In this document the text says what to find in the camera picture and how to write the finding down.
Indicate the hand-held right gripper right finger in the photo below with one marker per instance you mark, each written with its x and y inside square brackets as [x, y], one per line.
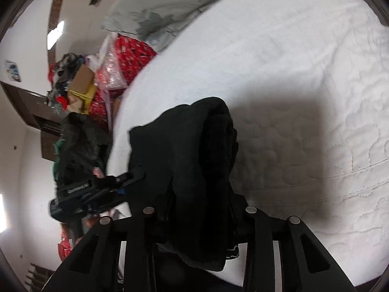
[258, 234]

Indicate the wall poster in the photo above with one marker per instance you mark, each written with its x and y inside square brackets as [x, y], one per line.
[12, 71]

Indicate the black pants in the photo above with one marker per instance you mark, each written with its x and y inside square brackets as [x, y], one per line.
[194, 158]

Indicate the white ceiling light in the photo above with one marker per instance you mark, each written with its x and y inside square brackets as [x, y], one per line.
[56, 33]

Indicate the dark wooden cabinet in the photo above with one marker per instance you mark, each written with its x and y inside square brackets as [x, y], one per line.
[27, 106]

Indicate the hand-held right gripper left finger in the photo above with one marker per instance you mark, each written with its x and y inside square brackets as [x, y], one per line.
[146, 234]

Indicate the yellow box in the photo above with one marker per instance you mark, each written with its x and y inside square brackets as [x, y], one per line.
[82, 95]

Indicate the dark green clothes pile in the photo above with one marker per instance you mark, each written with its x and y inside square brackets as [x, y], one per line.
[82, 146]

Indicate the brown cardboard box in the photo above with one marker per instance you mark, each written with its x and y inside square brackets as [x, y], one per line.
[81, 77]

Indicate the red printed package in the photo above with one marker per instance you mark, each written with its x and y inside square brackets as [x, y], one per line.
[136, 54]

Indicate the white quilted mattress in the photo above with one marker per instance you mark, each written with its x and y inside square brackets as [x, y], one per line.
[288, 51]

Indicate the grey floral quilt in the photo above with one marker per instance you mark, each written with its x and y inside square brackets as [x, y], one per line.
[158, 6]

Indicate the clear plastic bag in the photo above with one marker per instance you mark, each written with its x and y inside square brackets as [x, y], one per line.
[108, 67]

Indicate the brown wooden trim strip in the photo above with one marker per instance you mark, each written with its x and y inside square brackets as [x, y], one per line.
[57, 9]

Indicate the red printed packets heap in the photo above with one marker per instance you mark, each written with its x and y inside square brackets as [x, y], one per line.
[65, 246]

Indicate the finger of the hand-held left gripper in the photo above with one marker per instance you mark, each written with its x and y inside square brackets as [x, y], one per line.
[133, 177]
[121, 195]

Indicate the dark wooden rack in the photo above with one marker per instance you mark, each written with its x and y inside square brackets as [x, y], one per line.
[39, 279]

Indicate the pile of mixed clothes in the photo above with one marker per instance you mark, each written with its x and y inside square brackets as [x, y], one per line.
[62, 67]

